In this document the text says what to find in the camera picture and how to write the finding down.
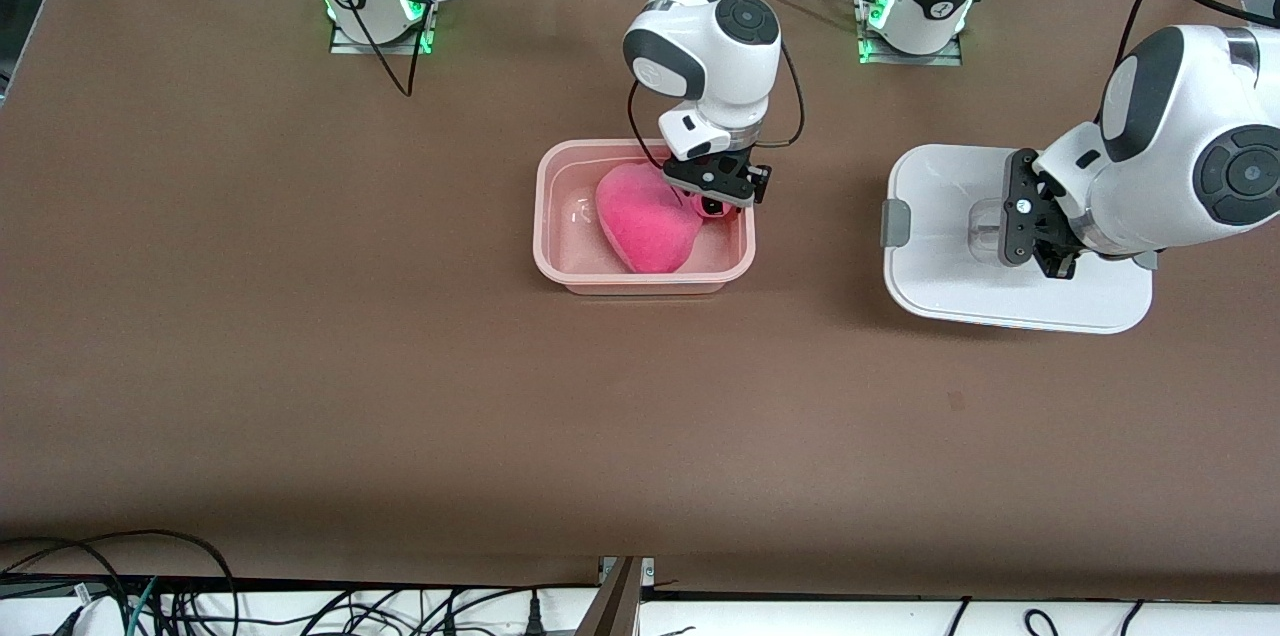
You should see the pink plush toy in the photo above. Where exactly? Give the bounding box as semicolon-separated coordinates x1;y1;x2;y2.
595;163;728;275

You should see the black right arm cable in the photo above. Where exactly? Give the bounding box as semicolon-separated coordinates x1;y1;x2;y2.
308;0;806;172

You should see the left arm aluminium base plate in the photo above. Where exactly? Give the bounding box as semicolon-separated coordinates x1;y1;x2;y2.
855;0;966;67

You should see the white lower shelf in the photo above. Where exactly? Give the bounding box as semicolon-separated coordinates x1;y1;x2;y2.
0;584;1280;636

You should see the green cable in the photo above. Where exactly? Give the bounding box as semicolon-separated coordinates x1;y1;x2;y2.
128;576;161;636

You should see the pink plastic box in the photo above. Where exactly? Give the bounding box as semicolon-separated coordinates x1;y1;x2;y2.
533;139;756;297

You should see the black looped cable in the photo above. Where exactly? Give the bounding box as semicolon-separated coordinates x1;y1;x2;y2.
0;529;241;636

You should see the right arm aluminium base plate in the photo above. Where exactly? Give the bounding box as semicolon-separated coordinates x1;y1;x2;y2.
330;0;441;57

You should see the white box lid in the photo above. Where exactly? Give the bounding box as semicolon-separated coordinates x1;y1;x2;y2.
881;145;1154;335

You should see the aluminium frame post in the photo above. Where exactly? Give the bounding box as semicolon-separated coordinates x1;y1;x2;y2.
573;556;656;636

